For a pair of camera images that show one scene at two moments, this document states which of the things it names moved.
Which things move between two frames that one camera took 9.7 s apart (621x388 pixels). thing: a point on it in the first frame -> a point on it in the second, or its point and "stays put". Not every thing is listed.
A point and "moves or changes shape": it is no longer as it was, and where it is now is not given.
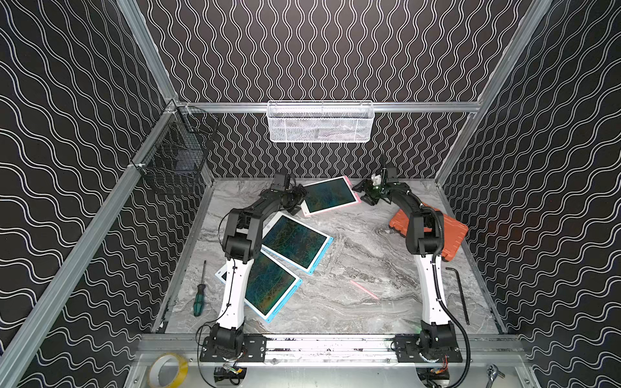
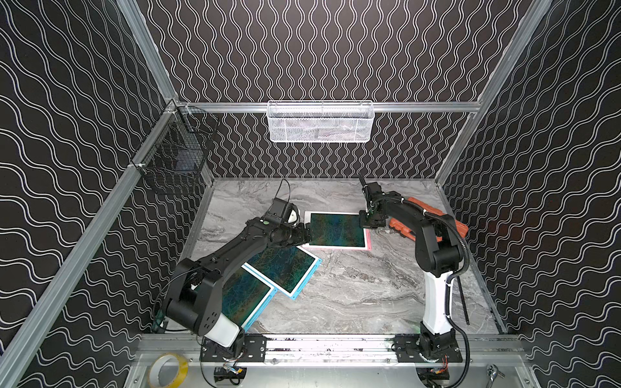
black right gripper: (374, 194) -> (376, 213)
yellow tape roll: (155, 363) stays put
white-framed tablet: (293, 242) moves or changes shape
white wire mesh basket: (320, 121) stays put
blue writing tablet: (268, 287) moves or changes shape
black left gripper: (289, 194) -> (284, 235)
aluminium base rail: (340, 351) stays put
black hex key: (457, 276) stays put
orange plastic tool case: (454, 231) stays put
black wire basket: (171, 156) stays put
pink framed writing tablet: (329, 196) -> (337, 230)
